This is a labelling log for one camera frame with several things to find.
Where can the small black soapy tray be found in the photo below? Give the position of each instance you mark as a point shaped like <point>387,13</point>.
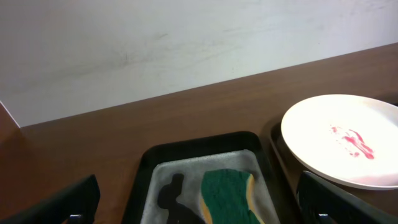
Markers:
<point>241,150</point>

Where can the white plate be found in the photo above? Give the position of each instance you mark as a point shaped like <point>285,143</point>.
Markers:
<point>349,139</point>

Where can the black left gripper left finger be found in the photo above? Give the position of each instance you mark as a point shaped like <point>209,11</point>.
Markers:
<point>76,203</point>

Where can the large brown serving tray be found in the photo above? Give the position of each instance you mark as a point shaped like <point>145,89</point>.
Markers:
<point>385,200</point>

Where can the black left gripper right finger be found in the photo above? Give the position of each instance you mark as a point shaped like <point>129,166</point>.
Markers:
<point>322,202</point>

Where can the green and yellow sponge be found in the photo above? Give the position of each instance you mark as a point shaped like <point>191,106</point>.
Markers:
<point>226,196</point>

